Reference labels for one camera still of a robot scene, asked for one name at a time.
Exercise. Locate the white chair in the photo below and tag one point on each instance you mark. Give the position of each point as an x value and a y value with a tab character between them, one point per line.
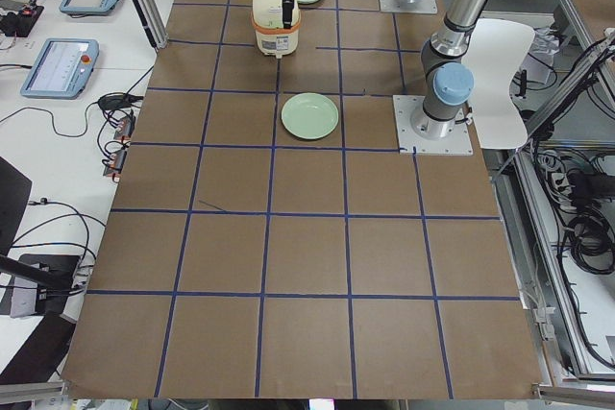
496	50

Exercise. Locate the teach pendant near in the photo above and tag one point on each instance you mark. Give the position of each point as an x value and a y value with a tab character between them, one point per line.
62	69

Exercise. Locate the green plate left side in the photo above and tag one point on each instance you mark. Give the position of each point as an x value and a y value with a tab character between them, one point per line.
310	116

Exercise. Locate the white green rice cooker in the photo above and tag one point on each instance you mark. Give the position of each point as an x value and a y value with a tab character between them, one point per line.
272	38

